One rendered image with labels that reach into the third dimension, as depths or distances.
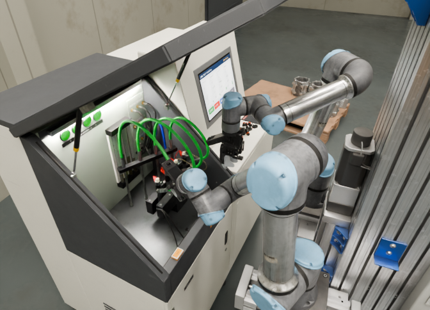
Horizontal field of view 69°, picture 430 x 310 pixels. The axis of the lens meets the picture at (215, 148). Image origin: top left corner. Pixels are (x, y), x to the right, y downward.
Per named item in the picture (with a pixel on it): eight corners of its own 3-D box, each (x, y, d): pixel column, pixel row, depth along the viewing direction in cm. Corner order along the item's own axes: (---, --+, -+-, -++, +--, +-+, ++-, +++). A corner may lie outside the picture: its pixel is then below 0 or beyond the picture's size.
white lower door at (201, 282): (180, 366, 173) (171, 300, 133) (176, 364, 174) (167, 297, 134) (229, 271, 220) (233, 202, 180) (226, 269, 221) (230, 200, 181)
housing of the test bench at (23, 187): (99, 328, 198) (13, 123, 111) (66, 307, 209) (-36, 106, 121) (205, 191, 300) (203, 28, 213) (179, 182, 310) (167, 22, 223)
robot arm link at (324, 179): (311, 192, 137) (317, 168, 129) (295, 173, 147) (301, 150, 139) (335, 187, 140) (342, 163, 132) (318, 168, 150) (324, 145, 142)
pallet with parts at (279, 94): (348, 111, 429) (356, 86, 407) (329, 145, 364) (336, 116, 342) (257, 88, 487) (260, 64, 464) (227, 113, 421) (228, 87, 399)
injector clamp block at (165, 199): (164, 228, 158) (162, 207, 150) (148, 221, 162) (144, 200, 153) (198, 187, 183) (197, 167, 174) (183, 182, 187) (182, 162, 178)
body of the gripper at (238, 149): (237, 161, 130) (238, 137, 123) (218, 155, 133) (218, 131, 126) (244, 151, 136) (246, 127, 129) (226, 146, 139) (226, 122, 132)
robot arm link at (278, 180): (308, 298, 97) (326, 145, 69) (279, 334, 88) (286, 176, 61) (276, 275, 105) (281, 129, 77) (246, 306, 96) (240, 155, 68)
